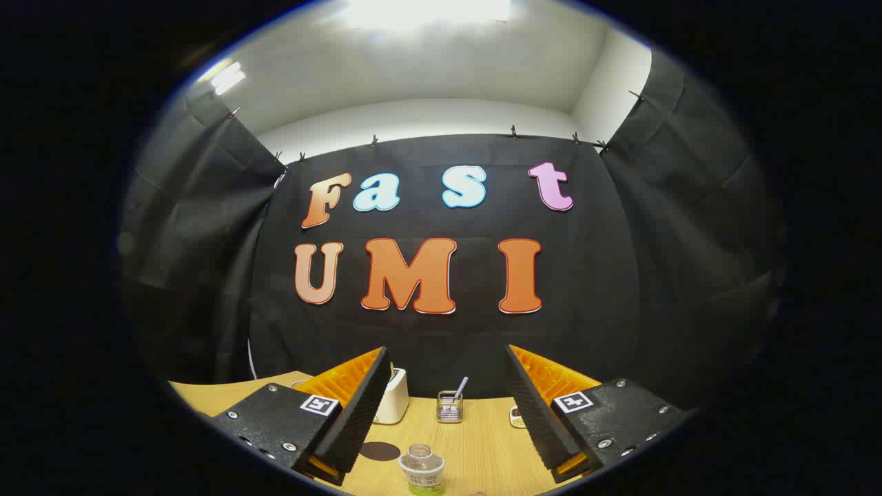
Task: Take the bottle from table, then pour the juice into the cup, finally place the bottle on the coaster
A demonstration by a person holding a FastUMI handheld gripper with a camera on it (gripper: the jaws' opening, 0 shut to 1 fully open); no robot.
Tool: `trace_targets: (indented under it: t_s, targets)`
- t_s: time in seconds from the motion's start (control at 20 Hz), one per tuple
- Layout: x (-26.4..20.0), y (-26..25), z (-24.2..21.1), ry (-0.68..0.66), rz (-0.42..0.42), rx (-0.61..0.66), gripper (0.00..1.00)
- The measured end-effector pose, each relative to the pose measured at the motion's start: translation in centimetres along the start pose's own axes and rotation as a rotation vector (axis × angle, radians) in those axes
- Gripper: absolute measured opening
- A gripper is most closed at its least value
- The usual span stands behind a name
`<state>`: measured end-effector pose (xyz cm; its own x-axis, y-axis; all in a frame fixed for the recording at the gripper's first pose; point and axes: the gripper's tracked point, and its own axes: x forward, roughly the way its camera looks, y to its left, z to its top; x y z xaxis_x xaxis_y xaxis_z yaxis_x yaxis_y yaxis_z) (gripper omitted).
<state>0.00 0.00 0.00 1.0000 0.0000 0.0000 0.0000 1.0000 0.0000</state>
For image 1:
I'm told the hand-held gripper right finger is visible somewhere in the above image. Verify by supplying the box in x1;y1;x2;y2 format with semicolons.
505;344;693;484

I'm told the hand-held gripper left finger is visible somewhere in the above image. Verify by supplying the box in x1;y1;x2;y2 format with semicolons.
210;347;393;487

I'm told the clear juice bottle white label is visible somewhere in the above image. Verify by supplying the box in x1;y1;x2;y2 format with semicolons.
398;444;447;496

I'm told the white toaster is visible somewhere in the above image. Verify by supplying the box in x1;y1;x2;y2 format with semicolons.
372;367;410;425

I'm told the wooden table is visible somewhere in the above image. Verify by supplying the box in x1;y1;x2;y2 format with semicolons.
169;371;586;496

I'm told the small glass holder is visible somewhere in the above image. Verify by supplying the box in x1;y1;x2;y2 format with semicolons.
436;391;464;424

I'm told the black backdrop cloth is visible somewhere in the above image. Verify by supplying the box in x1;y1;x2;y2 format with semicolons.
117;48;786;414

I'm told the small ceiling light panel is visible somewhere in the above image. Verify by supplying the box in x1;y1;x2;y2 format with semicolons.
207;61;247;96

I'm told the large ceiling light panel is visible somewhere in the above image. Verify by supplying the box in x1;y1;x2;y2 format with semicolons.
345;0;514;32

